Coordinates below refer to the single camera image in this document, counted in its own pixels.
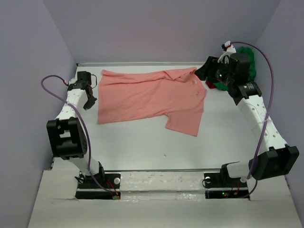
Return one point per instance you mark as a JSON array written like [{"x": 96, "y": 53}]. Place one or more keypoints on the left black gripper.
[{"x": 88, "y": 105}]

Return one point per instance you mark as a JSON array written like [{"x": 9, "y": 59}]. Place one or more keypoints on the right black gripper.
[{"x": 211, "y": 62}]

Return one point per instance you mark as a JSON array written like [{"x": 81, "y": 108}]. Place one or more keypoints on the pink t shirt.
[{"x": 177, "y": 94}]

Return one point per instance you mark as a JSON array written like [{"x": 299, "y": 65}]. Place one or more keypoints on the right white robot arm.
[{"x": 275, "y": 157}]

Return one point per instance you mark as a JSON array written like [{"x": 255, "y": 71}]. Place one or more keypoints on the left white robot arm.
[{"x": 68, "y": 134}]

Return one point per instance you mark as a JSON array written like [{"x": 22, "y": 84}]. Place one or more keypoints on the red t shirt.
[{"x": 210, "y": 85}]

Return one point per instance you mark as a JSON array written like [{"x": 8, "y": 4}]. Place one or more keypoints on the green t shirt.
[{"x": 252, "y": 70}]

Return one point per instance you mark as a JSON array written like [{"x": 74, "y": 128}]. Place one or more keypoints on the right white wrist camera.
[{"x": 227, "y": 49}]

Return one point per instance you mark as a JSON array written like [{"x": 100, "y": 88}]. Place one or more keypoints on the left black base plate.
[{"x": 107, "y": 189}]

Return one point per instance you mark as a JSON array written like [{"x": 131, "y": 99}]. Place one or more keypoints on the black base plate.
[
  {"x": 217, "y": 187},
  {"x": 107, "y": 189}
]

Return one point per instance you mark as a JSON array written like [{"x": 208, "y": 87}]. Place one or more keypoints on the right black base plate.
[{"x": 217, "y": 187}]

